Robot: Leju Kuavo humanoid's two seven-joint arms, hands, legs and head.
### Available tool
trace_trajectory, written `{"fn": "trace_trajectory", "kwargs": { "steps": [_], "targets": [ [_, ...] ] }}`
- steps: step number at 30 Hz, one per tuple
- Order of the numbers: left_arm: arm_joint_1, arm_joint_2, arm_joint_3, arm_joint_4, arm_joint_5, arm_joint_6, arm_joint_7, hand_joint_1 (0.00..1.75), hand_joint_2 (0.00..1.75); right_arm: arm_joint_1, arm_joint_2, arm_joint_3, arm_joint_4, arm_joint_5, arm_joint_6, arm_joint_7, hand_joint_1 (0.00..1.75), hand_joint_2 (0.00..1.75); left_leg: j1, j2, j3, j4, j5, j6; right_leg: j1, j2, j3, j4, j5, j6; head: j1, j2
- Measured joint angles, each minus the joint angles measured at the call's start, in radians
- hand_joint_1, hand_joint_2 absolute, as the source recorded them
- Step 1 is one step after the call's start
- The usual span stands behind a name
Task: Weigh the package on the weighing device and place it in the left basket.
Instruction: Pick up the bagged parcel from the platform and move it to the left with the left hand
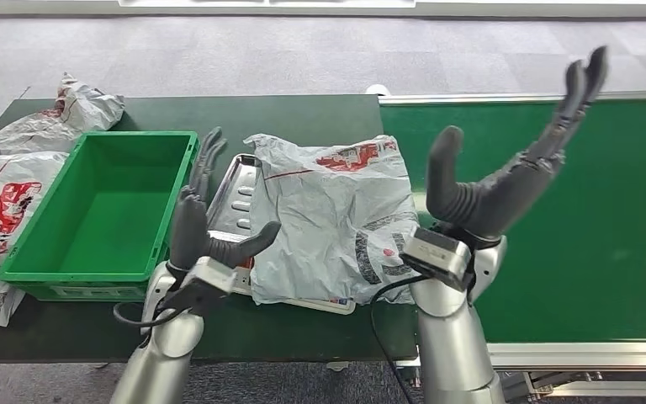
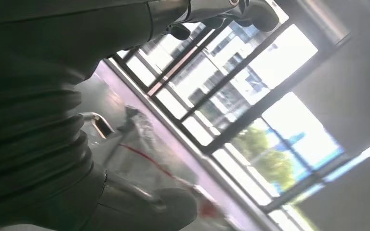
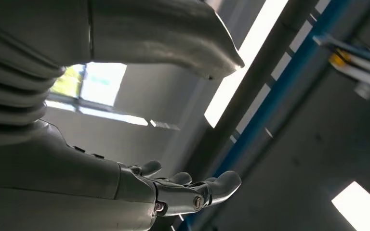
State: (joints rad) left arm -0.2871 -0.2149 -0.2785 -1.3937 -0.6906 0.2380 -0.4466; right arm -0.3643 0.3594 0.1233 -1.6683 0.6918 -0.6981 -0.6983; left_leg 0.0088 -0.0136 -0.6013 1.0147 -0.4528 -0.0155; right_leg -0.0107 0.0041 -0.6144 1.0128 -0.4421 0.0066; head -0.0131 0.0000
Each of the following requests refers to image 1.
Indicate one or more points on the crumpled grey parcel bag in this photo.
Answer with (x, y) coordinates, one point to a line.
(61, 122)

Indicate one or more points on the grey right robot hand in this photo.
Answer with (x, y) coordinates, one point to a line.
(496, 195)

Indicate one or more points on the electronic scale with steel pan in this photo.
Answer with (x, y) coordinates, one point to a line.
(234, 195)

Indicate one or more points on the white skirting strip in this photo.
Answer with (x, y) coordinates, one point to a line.
(50, 8)

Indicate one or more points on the flat grey parcel bag, red print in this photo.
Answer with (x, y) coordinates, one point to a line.
(5, 206)

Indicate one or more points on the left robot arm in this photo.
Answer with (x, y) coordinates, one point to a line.
(161, 357)

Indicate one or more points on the green belt conveyor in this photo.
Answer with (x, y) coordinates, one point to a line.
(596, 234)

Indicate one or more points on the white conveyor end cap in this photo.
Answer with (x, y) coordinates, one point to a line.
(377, 90)

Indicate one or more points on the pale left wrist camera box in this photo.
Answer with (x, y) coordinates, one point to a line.
(206, 281)

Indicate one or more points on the white table foot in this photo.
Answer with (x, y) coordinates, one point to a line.
(338, 366)

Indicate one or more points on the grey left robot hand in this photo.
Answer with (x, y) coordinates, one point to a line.
(192, 228)

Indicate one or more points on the green plastic basket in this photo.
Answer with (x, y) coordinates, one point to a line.
(105, 223)

